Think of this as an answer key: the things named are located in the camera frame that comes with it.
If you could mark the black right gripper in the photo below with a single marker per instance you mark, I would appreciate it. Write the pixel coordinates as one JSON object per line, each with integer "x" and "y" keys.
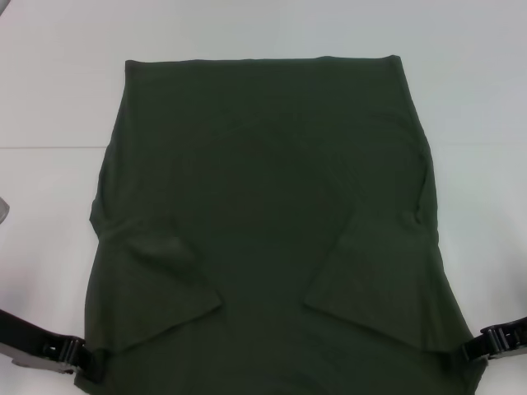
{"x": 510, "y": 337}

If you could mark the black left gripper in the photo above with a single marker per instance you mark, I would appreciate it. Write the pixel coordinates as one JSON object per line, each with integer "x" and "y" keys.
{"x": 35, "y": 341}

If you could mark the dark green shirt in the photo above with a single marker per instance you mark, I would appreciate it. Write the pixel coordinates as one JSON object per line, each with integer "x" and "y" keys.
{"x": 263, "y": 205}

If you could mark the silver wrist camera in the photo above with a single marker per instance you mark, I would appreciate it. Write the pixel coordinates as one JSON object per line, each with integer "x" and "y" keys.
{"x": 4, "y": 210}

